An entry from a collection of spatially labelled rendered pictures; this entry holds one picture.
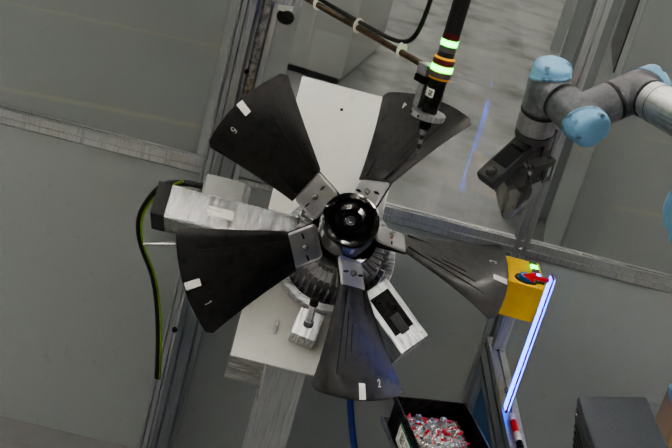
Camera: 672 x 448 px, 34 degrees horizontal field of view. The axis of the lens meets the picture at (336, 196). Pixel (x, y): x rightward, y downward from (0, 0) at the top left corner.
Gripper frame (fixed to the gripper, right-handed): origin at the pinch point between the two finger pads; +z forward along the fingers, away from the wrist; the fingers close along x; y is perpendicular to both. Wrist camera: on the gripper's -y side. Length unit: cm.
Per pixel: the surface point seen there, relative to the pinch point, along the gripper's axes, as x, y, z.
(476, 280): -3.9, -7.4, 12.0
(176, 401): 67, -32, 104
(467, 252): 4.1, -2.8, 12.2
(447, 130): 20.1, 0.1, -8.2
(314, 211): 26.3, -27.6, 8.3
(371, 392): -7.7, -34.8, 27.2
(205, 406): 70, -20, 116
